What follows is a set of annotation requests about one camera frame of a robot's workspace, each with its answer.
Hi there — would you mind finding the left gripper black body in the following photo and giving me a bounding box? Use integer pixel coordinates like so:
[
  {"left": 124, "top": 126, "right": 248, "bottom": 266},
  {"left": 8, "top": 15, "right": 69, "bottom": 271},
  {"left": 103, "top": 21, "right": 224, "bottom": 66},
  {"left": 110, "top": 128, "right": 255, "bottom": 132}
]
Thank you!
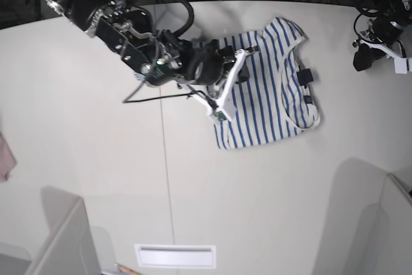
[{"left": 352, "top": 19, "right": 406, "bottom": 71}]

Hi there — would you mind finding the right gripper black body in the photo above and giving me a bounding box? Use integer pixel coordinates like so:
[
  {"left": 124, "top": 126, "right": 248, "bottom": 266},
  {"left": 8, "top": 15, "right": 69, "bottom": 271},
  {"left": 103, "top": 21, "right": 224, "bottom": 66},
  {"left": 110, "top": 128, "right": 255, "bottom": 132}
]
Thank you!
[{"left": 157, "top": 30, "right": 235, "bottom": 86}]

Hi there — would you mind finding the blue white striped T-shirt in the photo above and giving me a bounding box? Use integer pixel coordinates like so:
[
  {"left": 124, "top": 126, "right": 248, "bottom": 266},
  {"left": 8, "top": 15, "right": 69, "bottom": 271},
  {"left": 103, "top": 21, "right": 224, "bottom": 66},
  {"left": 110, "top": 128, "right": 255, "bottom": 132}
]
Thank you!
[{"left": 214, "top": 17, "right": 321, "bottom": 150}]

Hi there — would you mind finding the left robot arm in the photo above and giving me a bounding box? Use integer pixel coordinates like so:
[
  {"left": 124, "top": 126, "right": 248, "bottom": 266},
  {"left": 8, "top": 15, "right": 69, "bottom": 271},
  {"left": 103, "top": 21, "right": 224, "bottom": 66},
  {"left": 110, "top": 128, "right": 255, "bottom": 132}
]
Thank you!
[{"left": 351, "top": 0, "right": 411, "bottom": 74}]

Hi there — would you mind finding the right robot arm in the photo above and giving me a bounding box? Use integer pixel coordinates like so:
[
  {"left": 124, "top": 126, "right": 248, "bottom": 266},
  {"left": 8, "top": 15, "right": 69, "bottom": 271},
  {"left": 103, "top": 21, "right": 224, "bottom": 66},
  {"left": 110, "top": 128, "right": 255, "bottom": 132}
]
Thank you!
[{"left": 46, "top": 0, "right": 237, "bottom": 88}]

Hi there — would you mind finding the white table slot plate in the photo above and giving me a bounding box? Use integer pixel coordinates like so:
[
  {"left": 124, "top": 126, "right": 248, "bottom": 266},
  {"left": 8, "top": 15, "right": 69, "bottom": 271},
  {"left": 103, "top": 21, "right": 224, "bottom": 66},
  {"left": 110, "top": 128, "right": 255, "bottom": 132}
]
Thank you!
[{"left": 135, "top": 244, "right": 217, "bottom": 269}]

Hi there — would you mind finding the grey partition panel right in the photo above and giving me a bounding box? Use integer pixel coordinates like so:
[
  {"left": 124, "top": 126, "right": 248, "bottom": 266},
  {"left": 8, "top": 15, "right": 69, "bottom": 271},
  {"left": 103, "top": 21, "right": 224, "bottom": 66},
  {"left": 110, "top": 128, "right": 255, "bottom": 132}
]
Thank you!
[{"left": 331, "top": 157, "right": 412, "bottom": 275}]

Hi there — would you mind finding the grey partition panel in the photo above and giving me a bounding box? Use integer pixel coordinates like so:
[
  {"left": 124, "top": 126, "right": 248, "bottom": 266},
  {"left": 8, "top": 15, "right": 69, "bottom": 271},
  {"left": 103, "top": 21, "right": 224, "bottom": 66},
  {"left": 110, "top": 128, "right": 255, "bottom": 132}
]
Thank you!
[
  {"left": 331, "top": 157, "right": 412, "bottom": 275},
  {"left": 0, "top": 186, "right": 102, "bottom": 275}
]

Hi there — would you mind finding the pink cloth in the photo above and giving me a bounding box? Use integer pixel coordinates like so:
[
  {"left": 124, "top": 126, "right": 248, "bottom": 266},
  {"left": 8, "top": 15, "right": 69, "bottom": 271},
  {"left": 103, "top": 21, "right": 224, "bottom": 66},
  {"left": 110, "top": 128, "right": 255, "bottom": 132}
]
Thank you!
[{"left": 0, "top": 134, "right": 17, "bottom": 182}]

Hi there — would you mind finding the grey partition panel left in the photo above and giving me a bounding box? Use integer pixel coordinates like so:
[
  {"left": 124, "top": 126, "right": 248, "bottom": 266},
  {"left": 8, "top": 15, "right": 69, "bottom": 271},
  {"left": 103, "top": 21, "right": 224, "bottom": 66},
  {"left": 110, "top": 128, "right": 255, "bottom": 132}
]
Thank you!
[{"left": 0, "top": 186, "right": 102, "bottom": 275}]

